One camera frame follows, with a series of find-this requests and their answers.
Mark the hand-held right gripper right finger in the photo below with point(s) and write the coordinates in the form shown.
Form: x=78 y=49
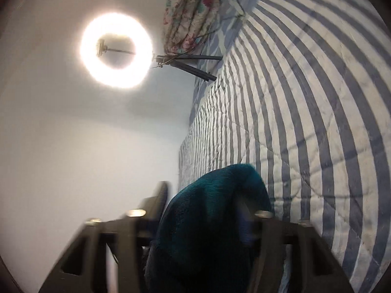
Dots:
x=244 y=222

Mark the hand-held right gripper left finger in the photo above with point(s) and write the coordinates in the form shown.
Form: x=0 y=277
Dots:
x=158 y=201

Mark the teal plaid fleece jacket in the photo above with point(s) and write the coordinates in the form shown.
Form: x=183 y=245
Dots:
x=207 y=219

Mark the blue white striped quilt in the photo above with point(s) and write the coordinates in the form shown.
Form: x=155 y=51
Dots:
x=305 y=97

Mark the black tripod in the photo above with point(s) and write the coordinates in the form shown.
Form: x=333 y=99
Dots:
x=195 y=57

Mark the blue checked bed sheet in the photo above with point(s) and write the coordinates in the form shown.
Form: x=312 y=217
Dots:
x=226 y=33

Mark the pale floral folded quilt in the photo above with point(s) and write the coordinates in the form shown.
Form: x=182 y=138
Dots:
x=177 y=3

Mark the red floral folded quilt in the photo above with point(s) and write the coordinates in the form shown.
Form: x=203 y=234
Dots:
x=204 y=3

